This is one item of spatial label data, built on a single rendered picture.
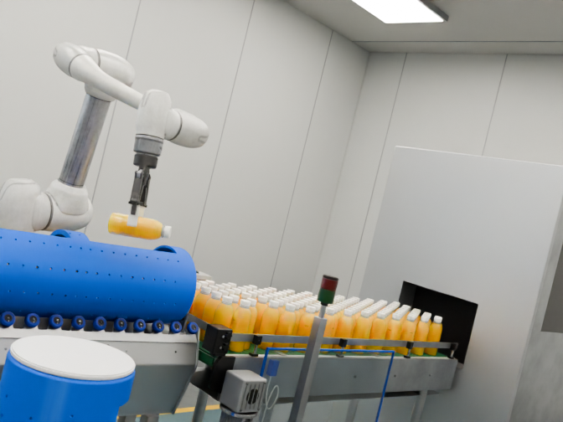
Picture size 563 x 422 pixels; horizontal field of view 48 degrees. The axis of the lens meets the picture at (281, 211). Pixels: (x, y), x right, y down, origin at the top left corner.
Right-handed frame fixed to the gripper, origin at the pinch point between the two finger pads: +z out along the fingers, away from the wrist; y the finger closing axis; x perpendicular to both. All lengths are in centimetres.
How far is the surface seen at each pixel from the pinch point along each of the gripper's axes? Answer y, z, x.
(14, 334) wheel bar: -12.6, 39.9, 26.4
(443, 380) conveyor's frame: 133, 56, -143
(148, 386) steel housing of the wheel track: 24, 57, -9
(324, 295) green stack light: 35, 17, -66
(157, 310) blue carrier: 17.8, 29.9, -9.0
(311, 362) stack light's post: 38, 42, -65
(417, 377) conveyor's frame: 116, 54, -125
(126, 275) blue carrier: 5.4, 18.8, 1.1
